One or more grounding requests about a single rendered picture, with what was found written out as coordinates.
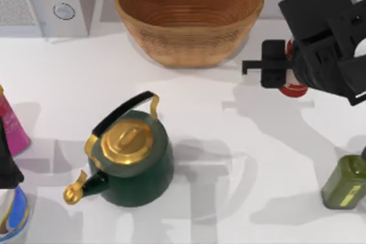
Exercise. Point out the red and white can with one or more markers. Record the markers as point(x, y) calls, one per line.
point(293, 89)

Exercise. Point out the brown woven basket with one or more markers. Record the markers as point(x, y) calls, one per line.
point(188, 35)

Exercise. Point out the green bottle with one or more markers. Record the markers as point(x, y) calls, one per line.
point(343, 181)

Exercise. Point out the green and gold kettle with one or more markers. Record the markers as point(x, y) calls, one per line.
point(140, 169)

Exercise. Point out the pale microwave oven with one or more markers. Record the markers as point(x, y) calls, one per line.
point(81, 12)

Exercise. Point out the small round microwave knob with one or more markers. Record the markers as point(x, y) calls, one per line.
point(64, 11)

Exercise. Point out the blue and white cup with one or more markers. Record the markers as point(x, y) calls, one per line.
point(15, 215)

